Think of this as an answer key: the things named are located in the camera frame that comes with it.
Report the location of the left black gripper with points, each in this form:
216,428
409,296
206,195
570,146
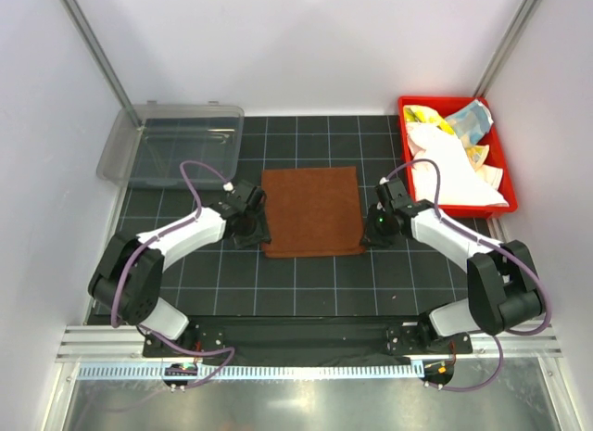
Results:
260,234

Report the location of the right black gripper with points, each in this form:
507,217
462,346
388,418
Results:
371,237

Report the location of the brown towel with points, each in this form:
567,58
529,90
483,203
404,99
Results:
313,212

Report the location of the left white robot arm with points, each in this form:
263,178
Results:
128,277

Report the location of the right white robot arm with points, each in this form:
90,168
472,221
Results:
502,285

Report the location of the white pink towel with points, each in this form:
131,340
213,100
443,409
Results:
442,171

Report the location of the yellow patterned towel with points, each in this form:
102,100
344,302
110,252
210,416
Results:
426,115

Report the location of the clear plastic bin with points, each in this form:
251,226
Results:
149,157

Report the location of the blue patterned towel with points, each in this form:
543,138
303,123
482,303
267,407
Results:
471,123

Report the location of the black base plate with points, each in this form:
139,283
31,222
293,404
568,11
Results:
291,341

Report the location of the slotted cable duct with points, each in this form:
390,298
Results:
186,372

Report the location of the aluminium front rail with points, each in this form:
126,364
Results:
102,343

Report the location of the left aluminium frame post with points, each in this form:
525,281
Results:
93,45

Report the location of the aluminium frame post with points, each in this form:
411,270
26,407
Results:
93,45
506,45

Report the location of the right aluminium frame post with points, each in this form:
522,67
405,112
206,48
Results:
506,45

